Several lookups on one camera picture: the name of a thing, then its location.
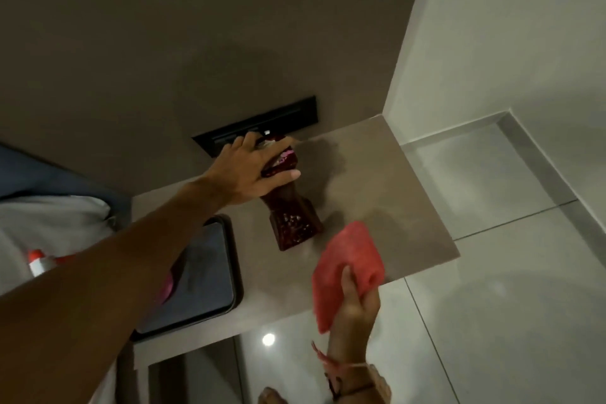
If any person's right hand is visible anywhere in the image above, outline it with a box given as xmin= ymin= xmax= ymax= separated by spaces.
xmin=328 ymin=266 xmax=382 ymax=364

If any person's left hand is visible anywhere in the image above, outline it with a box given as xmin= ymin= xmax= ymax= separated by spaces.
xmin=201 ymin=132 xmax=302 ymax=206

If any red cleaning cloth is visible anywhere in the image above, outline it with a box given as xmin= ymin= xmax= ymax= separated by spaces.
xmin=312 ymin=221 xmax=386 ymax=335

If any dark red glass bottle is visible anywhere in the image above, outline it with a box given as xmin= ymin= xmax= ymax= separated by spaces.
xmin=258 ymin=133 xmax=325 ymax=252

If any person's right forearm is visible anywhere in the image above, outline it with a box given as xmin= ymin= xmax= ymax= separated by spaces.
xmin=327 ymin=363 xmax=394 ymax=404

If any person's left forearm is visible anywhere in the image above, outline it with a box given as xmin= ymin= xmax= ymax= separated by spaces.
xmin=0 ymin=176 xmax=230 ymax=404

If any black rectangular tray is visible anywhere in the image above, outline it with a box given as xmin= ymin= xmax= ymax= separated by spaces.
xmin=129 ymin=214 xmax=245 ymax=342

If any person's foot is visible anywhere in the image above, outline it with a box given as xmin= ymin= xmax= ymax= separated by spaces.
xmin=258 ymin=387 xmax=290 ymax=404

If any pink object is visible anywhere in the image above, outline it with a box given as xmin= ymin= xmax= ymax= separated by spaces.
xmin=158 ymin=271 xmax=175 ymax=305

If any blue cushion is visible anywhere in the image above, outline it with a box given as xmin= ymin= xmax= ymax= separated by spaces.
xmin=0 ymin=142 xmax=134 ymax=229

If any white bedding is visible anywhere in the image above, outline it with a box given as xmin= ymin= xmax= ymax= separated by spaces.
xmin=0 ymin=195 xmax=117 ymax=296

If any white spray bottle red cap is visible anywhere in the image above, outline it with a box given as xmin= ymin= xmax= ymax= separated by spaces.
xmin=26 ymin=249 xmax=73 ymax=279

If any black wall socket panel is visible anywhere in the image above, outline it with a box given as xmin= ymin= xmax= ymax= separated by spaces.
xmin=192 ymin=96 xmax=318 ymax=156

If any red thread bracelet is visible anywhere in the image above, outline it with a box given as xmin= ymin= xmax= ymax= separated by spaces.
xmin=311 ymin=341 xmax=375 ymax=375

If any dark cord bracelet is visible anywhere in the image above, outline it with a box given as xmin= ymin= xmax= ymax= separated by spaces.
xmin=324 ymin=373 xmax=378 ymax=402

